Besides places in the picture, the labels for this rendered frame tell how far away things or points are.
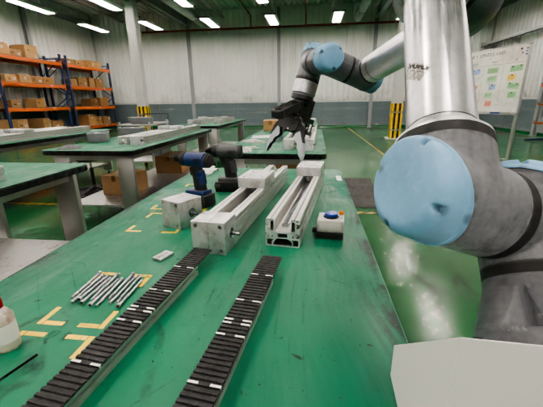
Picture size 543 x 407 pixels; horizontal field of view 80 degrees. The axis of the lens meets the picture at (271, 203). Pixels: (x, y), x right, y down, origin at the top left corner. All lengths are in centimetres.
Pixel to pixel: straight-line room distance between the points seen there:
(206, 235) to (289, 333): 39
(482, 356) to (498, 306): 15
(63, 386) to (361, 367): 43
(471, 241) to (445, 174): 9
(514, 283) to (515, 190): 11
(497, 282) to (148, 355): 53
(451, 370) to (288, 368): 30
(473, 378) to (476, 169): 20
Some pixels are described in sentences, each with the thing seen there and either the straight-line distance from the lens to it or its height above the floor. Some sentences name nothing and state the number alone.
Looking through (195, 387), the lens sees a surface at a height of 81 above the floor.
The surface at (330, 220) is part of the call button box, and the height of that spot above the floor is 84.
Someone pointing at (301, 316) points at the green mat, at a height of 78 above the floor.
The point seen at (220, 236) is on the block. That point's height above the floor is 84.
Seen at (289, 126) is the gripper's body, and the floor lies 111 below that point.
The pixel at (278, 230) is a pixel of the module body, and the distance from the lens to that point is 94.
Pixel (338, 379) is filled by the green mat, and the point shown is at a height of 78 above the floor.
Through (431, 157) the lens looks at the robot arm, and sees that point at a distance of 38.
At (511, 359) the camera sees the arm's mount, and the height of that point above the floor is 99.
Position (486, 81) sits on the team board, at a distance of 664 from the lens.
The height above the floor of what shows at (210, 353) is 81.
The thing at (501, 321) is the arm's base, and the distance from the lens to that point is 46.
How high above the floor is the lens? 118
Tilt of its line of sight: 18 degrees down
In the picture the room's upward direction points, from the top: 1 degrees counter-clockwise
